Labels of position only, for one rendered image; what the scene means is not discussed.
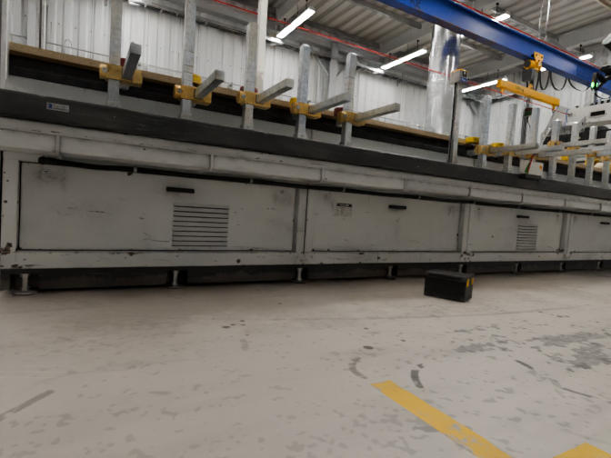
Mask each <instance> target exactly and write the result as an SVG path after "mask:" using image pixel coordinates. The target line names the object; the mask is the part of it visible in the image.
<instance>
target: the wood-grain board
mask: <svg viewBox="0 0 611 458"><path fill-rule="evenodd" d="M9 54H11V55H20V56H23V57H28V58H33V59H37V60H42V61H47V62H51V63H56V64H60V65H69V66H73V67H78V68H83V69H87V70H92V71H97V72H99V69H100V64H104V65H106V62H102V61H97V60H94V59H89V58H84V57H81V56H76V55H69V54H64V53H59V52H56V51H51V50H47V49H43V48H38V47H34V46H30V45H22V44H18V43H13V42H9ZM142 71H143V81H146V82H150V83H155V84H160V85H168V86H173V87H174V86H175V85H181V78H178V77H173V76H170V75H161V74H158V73H153V72H148V71H145V70H142ZM237 92H238V91H237V90H233V89H229V88H224V87H220V86H218V87H217V88H215V89H214V90H213V91H212V95H217V96H222V97H226V98H231V99H235V100H236V94H237ZM270 106H271V107H275V108H280V109H285V110H289V111H290V102H288V101H284V100H280V99H275V98H273V99H271V104H270ZM321 117H325V118H330V119H335V120H337V118H336V117H335V116H334V111H331V110H325V111H323V112H321ZM366 126H370V127H374V128H379V129H384V130H388V131H393V132H398V133H402V134H410V135H415V136H420V137H424V138H429V139H434V140H437V141H442V142H447V143H449V135H444V134H437V133H432V132H428V131H424V130H419V129H415V128H411V127H406V126H402V125H398V124H390V123H386V122H381V121H377V120H373V119H369V120H366ZM458 144H460V145H464V146H469V147H471V145H470V144H466V139H462V138H458ZM539 161H541V162H546V163H548V162H549V157H545V158H543V160H539ZM556 164H559V165H563V166H568V161H564V160H559V159H556ZM576 168H577V169H582V170H586V165H584V164H576ZM602 171H603V169H602V168H597V167H594V169H593V172H596V173H600V174H602Z"/></svg>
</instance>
